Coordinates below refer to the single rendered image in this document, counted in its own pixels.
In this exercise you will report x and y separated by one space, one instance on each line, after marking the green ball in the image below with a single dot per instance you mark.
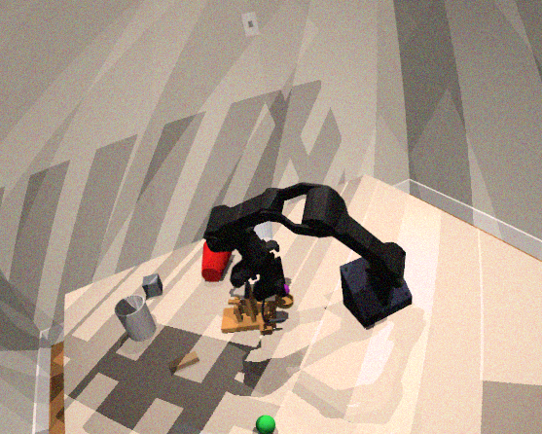
265 424

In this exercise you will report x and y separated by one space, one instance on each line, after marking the white plastic cup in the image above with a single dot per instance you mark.
264 231

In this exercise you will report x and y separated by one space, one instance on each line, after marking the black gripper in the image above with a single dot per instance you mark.
271 276

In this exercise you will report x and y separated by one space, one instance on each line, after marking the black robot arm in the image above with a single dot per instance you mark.
325 214

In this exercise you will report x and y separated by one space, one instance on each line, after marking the red plastic cup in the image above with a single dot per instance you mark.
213 264

